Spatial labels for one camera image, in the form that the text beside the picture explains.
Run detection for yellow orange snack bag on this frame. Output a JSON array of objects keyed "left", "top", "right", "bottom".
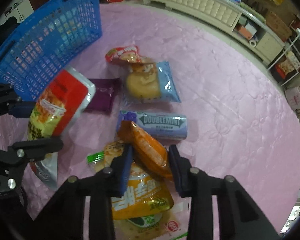
[{"left": 111, "top": 151, "right": 174, "bottom": 220}]

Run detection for orange snack packet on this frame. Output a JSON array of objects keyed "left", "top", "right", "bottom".
[{"left": 117, "top": 121, "right": 173, "bottom": 181}]

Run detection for Doublemint gum pack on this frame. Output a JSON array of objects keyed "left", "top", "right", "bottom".
[{"left": 116, "top": 110, "right": 188, "bottom": 140}]

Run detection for green scallion cracker pack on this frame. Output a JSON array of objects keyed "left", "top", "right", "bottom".
[{"left": 86, "top": 150, "right": 188, "bottom": 240}]

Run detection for red yellow snack bag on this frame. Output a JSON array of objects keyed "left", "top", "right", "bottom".
[{"left": 26, "top": 67, "right": 97, "bottom": 189}]

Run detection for purple snack packet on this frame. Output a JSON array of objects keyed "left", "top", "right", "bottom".
[{"left": 85, "top": 78, "right": 121, "bottom": 114}]

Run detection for red snack pouch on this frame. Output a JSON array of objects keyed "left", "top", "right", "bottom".
[{"left": 105, "top": 45, "right": 154, "bottom": 64}]

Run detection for blue plastic basket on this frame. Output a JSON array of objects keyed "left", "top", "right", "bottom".
[{"left": 0, "top": 0, "right": 102, "bottom": 101}]

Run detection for pink quilted tablecloth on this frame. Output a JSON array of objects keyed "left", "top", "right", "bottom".
[{"left": 0, "top": 2, "right": 300, "bottom": 240}]

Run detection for blue bread packet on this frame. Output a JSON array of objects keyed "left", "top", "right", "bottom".
[{"left": 124, "top": 61, "right": 181, "bottom": 103}]

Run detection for pink gift bag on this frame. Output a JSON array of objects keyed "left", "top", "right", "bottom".
[{"left": 285, "top": 86, "right": 300, "bottom": 111}]

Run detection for white metal shelf rack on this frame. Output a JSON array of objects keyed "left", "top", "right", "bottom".
[{"left": 268, "top": 16, "right": 300, "bottom": 87}]

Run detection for white TV cabinet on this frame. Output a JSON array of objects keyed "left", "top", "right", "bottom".
[{"left": 143, "top": 0, "right": 285, "bottom": 65}]

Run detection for cardboard box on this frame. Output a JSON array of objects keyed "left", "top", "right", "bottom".
[{"left": 264, "top": 11, "right": 292, "bottom": 42}]

